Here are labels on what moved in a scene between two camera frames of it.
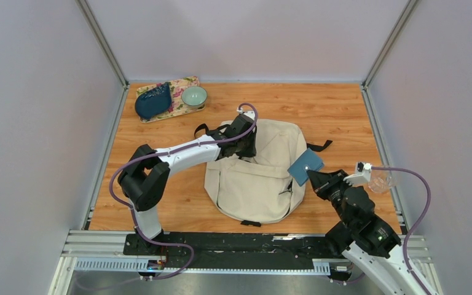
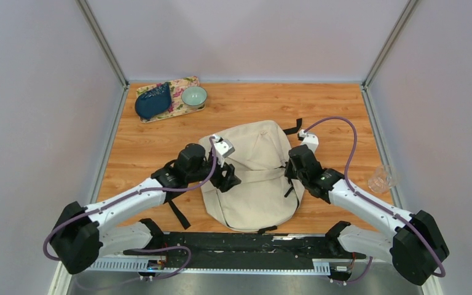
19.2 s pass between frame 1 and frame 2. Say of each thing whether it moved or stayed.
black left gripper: moved
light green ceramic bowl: stayed
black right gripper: moved
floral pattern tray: stayed
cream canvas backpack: moved
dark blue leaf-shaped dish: stayed
